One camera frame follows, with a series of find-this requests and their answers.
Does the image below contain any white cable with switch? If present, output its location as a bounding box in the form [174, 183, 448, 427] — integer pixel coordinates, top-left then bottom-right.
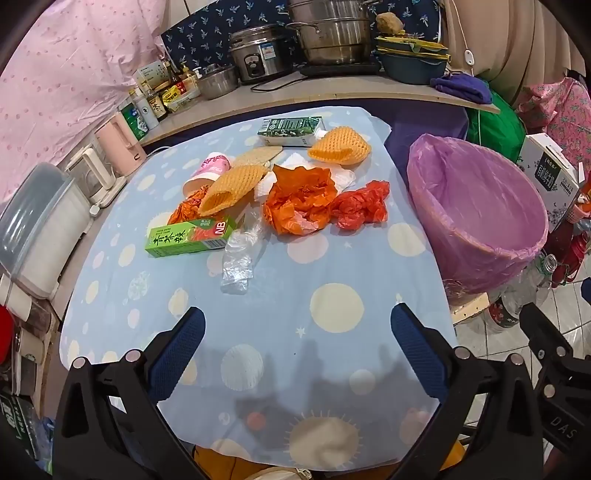
[450, 0, 478, 75]

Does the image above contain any pink dotted curtain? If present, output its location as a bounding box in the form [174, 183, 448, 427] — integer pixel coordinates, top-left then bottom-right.
[0, 0, 185, 204]

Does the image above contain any red thermos flask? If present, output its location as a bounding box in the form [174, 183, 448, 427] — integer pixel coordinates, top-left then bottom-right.
[549, 226, 591, 287]

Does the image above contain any beige curtain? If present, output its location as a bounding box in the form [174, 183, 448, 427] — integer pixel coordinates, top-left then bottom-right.
[438, 0, 587, 88]

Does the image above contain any white tissue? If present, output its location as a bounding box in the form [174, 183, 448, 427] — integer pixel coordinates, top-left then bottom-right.
[252, 154, 357, 204]

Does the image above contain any trash bin with pink bag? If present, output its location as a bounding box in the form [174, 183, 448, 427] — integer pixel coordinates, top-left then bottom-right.
[406, 133, 549, 305]

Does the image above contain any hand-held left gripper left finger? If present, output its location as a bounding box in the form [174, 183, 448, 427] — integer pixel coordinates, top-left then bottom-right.
[54, 306, 207, 480]

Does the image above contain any orange plastic bag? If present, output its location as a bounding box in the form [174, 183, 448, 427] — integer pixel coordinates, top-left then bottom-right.
[263, 166, 338, 236]

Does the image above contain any steel rice cooker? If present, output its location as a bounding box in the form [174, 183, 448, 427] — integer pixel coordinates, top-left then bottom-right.
[229, 24, 296, 85]

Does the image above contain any translucent plastic storage box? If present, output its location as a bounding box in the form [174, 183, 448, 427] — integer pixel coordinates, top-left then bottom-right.
[0, 161, 90, 301]

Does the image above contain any black power cable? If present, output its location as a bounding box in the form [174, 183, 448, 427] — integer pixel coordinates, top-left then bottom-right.
[252, 76, 305, 92]

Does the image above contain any crushed clear plastic bottle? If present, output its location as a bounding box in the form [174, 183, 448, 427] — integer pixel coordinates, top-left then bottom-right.
[220, 217, 269, 296]

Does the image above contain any brown potato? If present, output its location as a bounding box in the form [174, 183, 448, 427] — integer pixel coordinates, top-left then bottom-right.
[375, 13, 406, 37]

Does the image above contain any white countertop appliance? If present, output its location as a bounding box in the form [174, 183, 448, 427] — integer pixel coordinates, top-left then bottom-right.
[67, 147, 127, 208]

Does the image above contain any blue dotted tablecloth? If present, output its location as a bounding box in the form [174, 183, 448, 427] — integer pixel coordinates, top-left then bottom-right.
[59, 106, 455, 467]

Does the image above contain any purple sheet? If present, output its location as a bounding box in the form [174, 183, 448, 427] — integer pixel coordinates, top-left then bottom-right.
[385, 104, 469, 162]

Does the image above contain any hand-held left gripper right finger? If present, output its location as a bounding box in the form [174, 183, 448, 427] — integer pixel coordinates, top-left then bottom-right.
[390, 302, 543, 480]

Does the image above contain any black induction cooker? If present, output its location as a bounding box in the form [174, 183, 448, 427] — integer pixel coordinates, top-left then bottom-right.
[300, 61, 384, 78]

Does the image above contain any pink floral paper cup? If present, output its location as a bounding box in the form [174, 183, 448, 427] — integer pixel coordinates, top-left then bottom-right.
[182, 152, 232, 197]

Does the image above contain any empty clear glass bottle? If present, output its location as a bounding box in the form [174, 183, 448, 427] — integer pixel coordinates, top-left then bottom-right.
[501, 254, 559, 324]

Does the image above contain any green plastic bag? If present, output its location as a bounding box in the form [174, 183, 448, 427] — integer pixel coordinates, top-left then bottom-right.
[466, 88, 527, 162]

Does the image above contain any green and white carton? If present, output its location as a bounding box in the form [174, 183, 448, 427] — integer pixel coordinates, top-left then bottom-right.
[257, 115, 325, 147]

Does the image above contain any orange cloth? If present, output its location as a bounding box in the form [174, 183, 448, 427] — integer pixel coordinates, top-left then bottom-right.
[194, 440, 465, 480]

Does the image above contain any stacked steel steamer pot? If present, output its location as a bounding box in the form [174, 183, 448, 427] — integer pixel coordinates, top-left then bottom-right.
[286, 0, 376, 65]

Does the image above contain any pink floral cloth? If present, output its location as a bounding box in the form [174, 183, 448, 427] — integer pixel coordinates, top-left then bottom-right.
[517, 78, 591, 171]

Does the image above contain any orange foam fruit net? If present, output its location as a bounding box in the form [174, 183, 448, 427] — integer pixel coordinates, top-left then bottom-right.
[198, 165, 269, 217]
[308, 126, 372, 166]

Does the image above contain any red plastic bag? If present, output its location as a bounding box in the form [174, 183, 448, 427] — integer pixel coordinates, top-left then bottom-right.
[329, 180, 389, 230]

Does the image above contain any steel mixing bowl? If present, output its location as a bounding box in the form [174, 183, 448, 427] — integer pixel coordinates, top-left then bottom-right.
[197, 65, 238, 100]

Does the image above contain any pink electric kettle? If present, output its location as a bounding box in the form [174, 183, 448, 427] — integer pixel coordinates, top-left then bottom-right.
[95, 113, 147, 174]

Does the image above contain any cluster of condiment bottles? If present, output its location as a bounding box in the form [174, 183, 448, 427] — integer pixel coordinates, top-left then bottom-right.
[117, 58, 201, 139]

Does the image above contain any purple towel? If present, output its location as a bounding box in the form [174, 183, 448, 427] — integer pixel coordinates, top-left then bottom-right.
[430, 73, 494, 104]

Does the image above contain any green cardboard box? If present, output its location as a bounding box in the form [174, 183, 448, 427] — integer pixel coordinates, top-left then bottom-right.
[144, 216, 237, 258]

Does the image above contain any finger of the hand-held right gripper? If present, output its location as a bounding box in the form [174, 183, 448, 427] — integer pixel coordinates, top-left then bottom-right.
[519, 302, 591, 455]

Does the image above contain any crumpled orange foil wrapper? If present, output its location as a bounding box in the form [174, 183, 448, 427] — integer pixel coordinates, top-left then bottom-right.
[167, 185, 211, 225]

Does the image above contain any white printed cardboard box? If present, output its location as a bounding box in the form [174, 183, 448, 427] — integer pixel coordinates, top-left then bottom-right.
[517, 134, 585, 232]

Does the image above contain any dark blue floral cloth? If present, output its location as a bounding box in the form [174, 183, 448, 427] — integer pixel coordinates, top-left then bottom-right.
[161, 0, 444, 70]

